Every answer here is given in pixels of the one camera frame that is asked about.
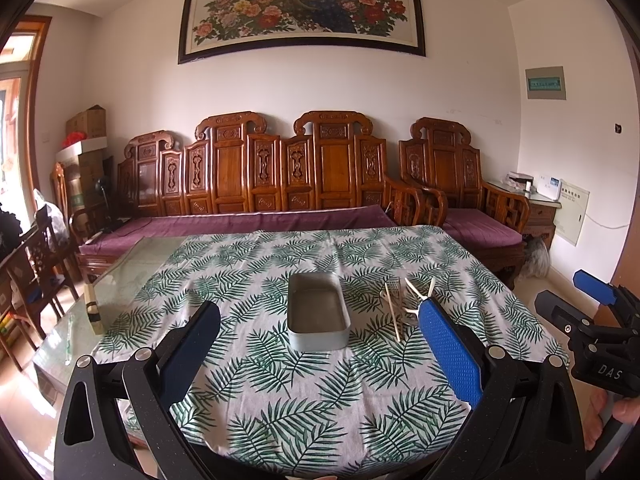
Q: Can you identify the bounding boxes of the dark wooden dining chair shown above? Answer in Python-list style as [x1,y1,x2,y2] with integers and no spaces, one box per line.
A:
[1,221,79,341]

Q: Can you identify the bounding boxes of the carved wooden armchair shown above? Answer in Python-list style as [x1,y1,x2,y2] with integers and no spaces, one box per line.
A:
[398,117,529,288]

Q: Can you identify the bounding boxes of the cream spoon with hole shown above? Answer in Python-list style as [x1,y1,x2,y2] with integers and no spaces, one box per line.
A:
[404,278,436,316]

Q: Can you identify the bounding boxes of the purple armchair cushion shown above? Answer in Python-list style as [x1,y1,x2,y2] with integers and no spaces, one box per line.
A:
[442,208,522,250]

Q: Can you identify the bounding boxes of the person's right hand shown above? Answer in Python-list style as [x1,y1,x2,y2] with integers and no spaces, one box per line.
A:
[582,390,640,451]

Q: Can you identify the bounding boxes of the framed peacock flower painting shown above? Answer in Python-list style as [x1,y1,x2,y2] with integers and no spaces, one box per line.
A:
[178,0,425,64]

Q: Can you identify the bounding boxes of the light bamboo chopstick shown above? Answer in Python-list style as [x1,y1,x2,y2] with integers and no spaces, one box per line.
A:
[384,283,401,344]

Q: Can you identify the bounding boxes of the wooden brush on table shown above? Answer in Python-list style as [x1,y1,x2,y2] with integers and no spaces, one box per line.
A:
[84,283,104,335]

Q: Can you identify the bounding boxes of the grey metal tray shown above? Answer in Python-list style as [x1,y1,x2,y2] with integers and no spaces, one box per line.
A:
[286,272,352,352]

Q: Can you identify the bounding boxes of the grey electrical panel box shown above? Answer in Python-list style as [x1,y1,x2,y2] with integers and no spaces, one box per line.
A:
[525,66,566,101]

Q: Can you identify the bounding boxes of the green fern print tablecloth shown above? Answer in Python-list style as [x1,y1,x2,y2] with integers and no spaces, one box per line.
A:
[93,226,564,478]

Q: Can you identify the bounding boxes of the wooden side table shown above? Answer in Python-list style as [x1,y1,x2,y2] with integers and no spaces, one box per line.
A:
[522,196,562,249]

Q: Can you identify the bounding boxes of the stacked cardboard boxes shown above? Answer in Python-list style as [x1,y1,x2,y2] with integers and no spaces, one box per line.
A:
[51,105,107,218]

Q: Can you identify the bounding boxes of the long carved wooden sofa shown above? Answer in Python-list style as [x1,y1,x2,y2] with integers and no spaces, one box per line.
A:
[77,109,426,281]

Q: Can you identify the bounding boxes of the dark wooden chopstick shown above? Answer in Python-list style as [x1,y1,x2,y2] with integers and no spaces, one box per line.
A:
[392,276,406,337]

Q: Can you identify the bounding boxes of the cream plastic spoon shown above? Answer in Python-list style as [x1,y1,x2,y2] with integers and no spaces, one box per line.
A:
[405,278,427,302]

